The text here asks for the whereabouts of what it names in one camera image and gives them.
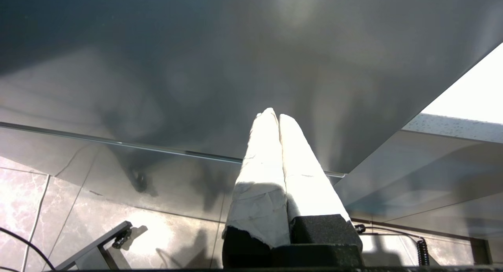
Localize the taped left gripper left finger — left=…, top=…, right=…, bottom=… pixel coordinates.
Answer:
left=222, top=108, right=291, bottom=266

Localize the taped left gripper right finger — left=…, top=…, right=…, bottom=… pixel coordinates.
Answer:
left=278, top=114, right=364, bottom=249

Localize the glossy grey kick panel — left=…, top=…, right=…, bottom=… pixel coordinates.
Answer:
left=0, top=127, right=342, bottom=223

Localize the grey under-counter cabinet front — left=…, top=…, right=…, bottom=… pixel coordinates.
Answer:
left=334, top=130, right=503, bottom=241

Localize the grey tall cabinet door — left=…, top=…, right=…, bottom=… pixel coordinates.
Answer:
left=0, top=0, right=503, bottom=178

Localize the black metal stand leg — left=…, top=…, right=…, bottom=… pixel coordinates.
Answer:
left=55, top=221, right=134, bottom=271

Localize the black coiled cable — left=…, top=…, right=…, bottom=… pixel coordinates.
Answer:
left=354, top=224, right=431, bottom=266

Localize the black metal post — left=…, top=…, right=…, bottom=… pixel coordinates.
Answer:
left=471, top=238, right=492, bottom=265

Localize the black floor cable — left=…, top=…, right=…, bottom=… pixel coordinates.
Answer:
left=0, top=227, right=57, bottom=271

